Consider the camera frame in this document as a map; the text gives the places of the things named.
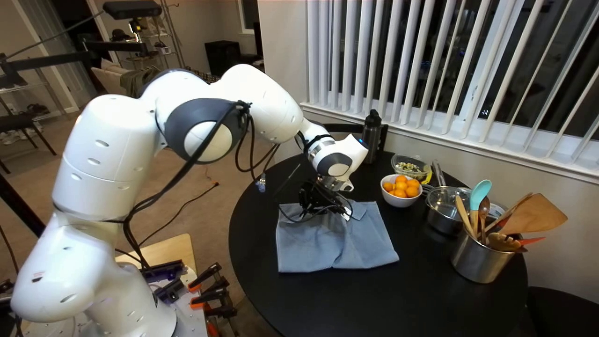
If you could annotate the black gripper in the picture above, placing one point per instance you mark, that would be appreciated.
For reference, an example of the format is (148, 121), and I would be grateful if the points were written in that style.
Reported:
(316, 199)

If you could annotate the light blue towel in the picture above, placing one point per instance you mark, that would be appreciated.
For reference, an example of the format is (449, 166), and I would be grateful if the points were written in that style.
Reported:
(314, 242)

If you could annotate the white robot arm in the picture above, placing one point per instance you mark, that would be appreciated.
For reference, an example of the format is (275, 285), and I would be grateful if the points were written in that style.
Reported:
(71, 269)

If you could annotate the white bowl of oranges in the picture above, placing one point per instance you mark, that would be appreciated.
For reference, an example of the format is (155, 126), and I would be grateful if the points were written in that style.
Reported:
(399, 190)

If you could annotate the glass bowl with food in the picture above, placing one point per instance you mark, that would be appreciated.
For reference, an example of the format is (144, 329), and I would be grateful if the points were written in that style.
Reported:
(412, 168)

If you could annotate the black water bottle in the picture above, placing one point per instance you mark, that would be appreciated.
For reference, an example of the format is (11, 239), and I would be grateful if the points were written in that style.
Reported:
(370, 134)

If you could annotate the round black table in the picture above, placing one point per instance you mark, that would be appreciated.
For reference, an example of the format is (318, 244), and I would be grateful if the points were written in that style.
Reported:
(417, 297)

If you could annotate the small steel pot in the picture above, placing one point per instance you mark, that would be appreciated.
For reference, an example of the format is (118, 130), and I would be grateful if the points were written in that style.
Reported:
(442, 214)

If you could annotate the wooden board with tools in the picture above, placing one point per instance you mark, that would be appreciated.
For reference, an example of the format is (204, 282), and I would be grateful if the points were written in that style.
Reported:
(185, 302)

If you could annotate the teal silicone spatula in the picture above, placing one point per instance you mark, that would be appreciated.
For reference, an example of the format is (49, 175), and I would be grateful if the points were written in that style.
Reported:
(477, 194)

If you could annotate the steel utensil holder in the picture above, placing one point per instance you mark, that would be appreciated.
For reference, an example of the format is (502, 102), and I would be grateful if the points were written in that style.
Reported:
(475, 261)

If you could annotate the wooden spatula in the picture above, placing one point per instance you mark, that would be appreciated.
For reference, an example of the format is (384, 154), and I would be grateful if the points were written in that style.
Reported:
(531, 214)

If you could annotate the white vertical blinds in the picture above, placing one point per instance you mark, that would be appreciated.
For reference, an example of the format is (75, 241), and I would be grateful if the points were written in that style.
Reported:
(517, 78)

